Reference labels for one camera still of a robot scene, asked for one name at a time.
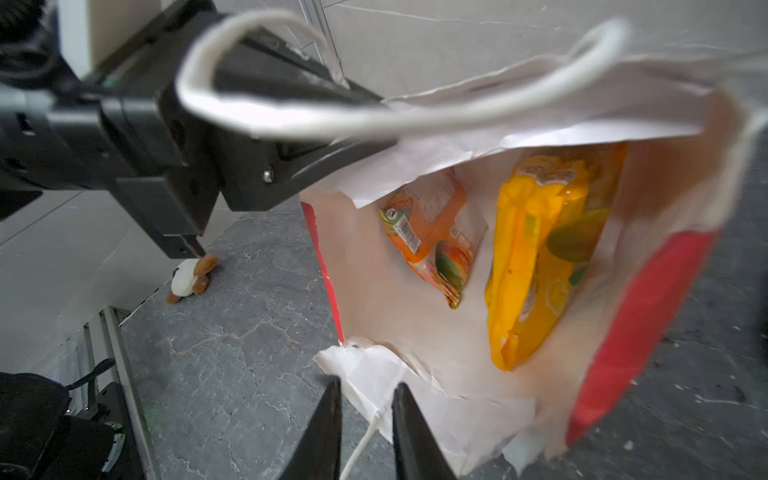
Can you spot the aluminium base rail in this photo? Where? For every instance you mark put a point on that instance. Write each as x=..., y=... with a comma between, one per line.
x=102, y=390

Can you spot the brown white plush dog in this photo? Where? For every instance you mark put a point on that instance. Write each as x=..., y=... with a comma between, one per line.
x=191, y=277

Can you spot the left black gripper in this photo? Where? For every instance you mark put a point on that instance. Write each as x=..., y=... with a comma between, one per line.
x=122, y=129

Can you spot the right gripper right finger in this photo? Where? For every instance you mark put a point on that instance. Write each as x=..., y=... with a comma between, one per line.
x=417, y=453

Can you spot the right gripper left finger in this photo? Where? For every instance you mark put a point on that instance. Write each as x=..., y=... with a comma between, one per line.
x=317, y=455

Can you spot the small yellow snack packet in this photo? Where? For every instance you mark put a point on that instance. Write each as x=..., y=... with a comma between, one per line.
x=550, y=215

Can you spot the red white paper gift bag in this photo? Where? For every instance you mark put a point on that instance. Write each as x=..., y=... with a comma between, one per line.
x=690, y=141

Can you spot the orange snack packet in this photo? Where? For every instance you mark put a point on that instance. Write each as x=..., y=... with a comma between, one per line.
x=437, y=229

